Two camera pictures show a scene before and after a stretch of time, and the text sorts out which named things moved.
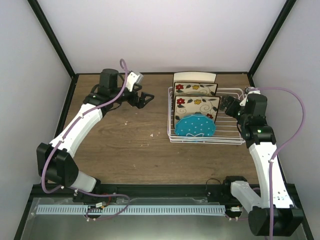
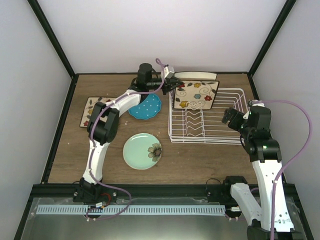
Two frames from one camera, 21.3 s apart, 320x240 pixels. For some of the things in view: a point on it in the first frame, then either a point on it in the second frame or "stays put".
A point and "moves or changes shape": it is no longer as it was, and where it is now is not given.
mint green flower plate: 195,94 -> 142,151
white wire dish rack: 227,130 stays put
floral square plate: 187,105 moves or changes shape
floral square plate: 182,89 stays put
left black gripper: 140,104 -> 168,86
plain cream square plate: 193,76 stays put
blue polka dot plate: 195,125 -> 148,108
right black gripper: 224,104 -> 228,116
